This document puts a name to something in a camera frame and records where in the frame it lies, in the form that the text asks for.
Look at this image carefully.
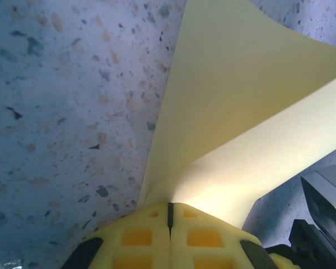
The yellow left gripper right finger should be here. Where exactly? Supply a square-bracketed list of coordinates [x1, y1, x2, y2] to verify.
[170, 201, 273, 269]

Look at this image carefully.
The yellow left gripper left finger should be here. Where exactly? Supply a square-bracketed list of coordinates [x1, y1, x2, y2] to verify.
[63, 201, 172, 269]

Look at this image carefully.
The yellow paper sheet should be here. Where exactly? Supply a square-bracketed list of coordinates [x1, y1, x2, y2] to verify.
[137, 0, 336, 228]

